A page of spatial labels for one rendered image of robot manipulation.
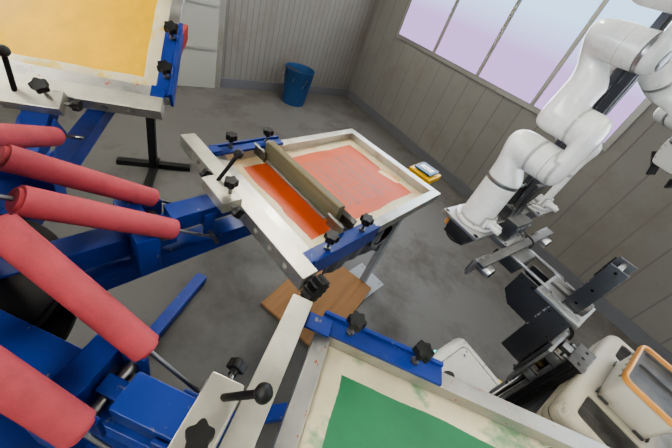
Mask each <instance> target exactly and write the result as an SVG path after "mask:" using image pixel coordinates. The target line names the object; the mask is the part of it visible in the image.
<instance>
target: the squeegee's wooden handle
mask: <svg viewBox="0 0 672 448"><path fill-rule="evenodd" d="M265 152H266V153H267V158H266V160H270V161H271V162H272V163H273V164H274V165H275V166H276V167H277V168H278V169H279V170H280V171H281V172H282V173H283V174H284V175H285V176H286V177H287V178H288V179H289V180H290V181H291V182H292V183H293V184H294V185H295V186H296V187H297V188H298V189H299V190H300V191H302V192H303V193H304V194H305V195H306V196H307V197H308V198H309V199H310V200H311V201H312V202H313V203H314V204H315V205H316V206H317V207H318V208H319V209H320V210H321V211H322V212H323V213H324V214H325V215H326V216H327V219H328V217H329V215H328V213H330V214H331V215H332V216H333V217H334V218H335V219H336V220H338V221H339V220H340V218H341V216H342V213H343V211H344V209H345V205H344V204H343V203H341V202H340V201H339V200H338V199H337V198H336V197H335V196H334V195H333V194H332V193H330V192H329V191H328V190H327V189H326V188H325V187H324V186H323V185H322V184H321V183H319V182H318V181H317V180H316V179H315V178H314V177H313V176H312V175H311V174H310V173H308V172H307V171H306V170H305V169H304V168H303V167H302V166H301V165H300V164H299V163H297V162H296V161H295V160H294V159H293V158H292V157H291V156H290V155H289V154H288V153H287V152H285V151H284V150H283V149H282V148H281V147H280V146H279V145H278V144H277V143H276V142H274V141H273V140H272V141H268V142H267V145H266V151H265Z"/></svg>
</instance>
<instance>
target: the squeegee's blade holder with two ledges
mask: <svg viewBox="0 0 672 448"><path fill-rule="evenodd" d="M266 163H267V164H268V165H269V166H270V167H271V168H272V169H273V170H274V171H275V172H276V173H277V174H278V175H279V176H280V177H281V178H282V179H283V180H284V181H285V182H286V183H287V184H288V185H289V186H290V187H291V188H292V189H293V190H294V191H295V192H296V193H297V194H298V195H299V196H300V197H301V198H302V199H303V200H304V201H305V202H306V203H307V204H308V205H309V206H310V207H311V208H312V209H313V210H314V211H315V212H316V213H317V214H318V215H319V216H320V217H321V218H322V219H323V220H326V219H327V216H326V215H325V214H324V213H323V212H322V211H321V210H320V209H319V208H318V207H317V206H316V205H315V204H314V203H313V202H312V201H311V200H310V199H309V198H308V197H307V196H306V195H305V194H304V193H303V192H302V191H300V190H299V189H298V188H297V187H296V186H295V185H294V184H293V183H292V182H291V181H290V180H289V179H288V178H287V177H286V176H285V175H284V174H283V173H282V172H281V171H280V170H279V169H278V168H277V167H276V166H275V165H274V164H273V163H272V162H271V161H270V160H266Z"/></svg>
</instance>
